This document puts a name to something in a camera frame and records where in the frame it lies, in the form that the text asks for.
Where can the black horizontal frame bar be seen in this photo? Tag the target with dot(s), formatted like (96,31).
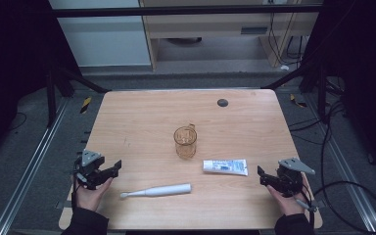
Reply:
(176,10)

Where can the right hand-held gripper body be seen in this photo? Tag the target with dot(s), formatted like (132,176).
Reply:
(290,176)

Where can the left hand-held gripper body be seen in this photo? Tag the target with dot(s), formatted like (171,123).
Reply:
(89,163)

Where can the small white floor object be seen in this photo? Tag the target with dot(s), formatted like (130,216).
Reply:
(284,67)

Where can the aluminium floor rail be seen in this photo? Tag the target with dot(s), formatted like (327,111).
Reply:
(29,163)
(349,176)

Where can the black metal stand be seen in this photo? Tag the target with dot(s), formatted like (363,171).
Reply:
(51,98)
(321,94)

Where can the grey tape piece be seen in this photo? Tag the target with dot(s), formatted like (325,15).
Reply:
(319,204)
(63,205)

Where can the white electric toothbrush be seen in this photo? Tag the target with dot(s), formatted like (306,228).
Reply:
(163,190)

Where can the clear amber cup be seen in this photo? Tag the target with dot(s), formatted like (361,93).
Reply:
(185,142)

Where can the white cabinet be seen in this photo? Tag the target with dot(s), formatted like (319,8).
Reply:
(104,42)

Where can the yellow black tape strip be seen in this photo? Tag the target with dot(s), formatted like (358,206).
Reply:
(85,105)
(297,102)

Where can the grey round table grommet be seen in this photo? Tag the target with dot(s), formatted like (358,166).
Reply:
(222,103)

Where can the light wooden desk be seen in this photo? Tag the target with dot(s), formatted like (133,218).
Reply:
(209,24)

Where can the dark curtain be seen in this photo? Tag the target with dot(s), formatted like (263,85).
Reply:
(365,81)
(9,65)

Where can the person's right hand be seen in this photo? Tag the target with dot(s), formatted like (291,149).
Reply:
(289,204)

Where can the person's left hand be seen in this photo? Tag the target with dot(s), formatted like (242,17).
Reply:
(93,197)

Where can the white blue toothpaste tube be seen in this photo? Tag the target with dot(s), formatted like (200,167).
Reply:
(225,166)

